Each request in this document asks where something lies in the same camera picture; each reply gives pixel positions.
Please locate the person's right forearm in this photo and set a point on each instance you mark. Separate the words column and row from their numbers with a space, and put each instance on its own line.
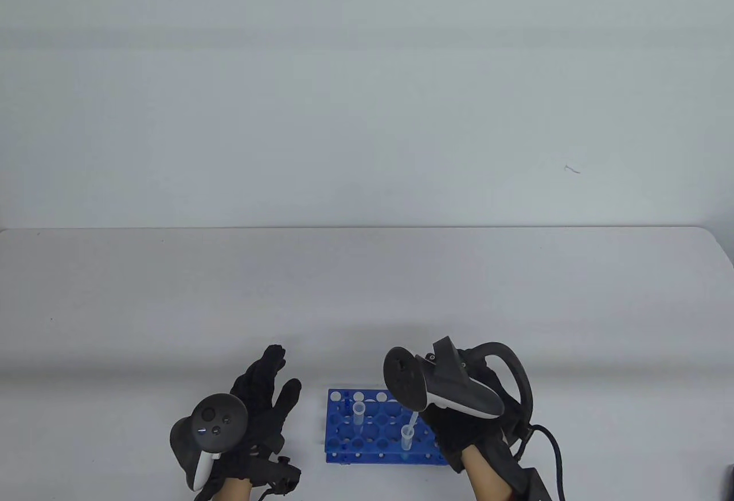
column 484, row 475

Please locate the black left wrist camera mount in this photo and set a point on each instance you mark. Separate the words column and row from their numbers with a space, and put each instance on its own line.
column 281, row 475

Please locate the person's right hand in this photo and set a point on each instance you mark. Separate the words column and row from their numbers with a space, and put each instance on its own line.
column 464, row 432

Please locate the black and white controller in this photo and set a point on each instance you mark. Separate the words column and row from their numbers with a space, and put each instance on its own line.
column 215, row 418
column 453, row 389

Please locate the clear plastic transfer pipette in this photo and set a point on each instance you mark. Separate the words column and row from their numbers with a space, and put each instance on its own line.
column 413, row 422

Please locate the black and white right controller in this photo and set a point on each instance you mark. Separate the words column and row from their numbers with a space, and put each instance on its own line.
column 453, row 389

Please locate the person's left forearm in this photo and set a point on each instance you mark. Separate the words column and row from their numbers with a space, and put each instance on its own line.
column 236, row 490

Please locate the blue plastic test tube rack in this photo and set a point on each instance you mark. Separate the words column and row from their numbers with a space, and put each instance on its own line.
column 338, row 443

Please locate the clear plastic test tube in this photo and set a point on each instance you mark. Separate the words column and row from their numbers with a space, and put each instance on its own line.
column 408, row 441
column 358, row 412

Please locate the person's left hand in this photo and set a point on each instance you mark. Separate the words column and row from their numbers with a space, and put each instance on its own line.
column 264, row 398

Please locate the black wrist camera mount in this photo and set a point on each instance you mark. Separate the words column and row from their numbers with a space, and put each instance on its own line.
column 533, row 484
column 281, row 475

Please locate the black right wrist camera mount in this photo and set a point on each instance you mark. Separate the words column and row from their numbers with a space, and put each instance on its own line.
column 533, row 484

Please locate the black and white left controller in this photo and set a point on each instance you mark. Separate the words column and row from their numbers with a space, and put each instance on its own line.
column 215, row 418

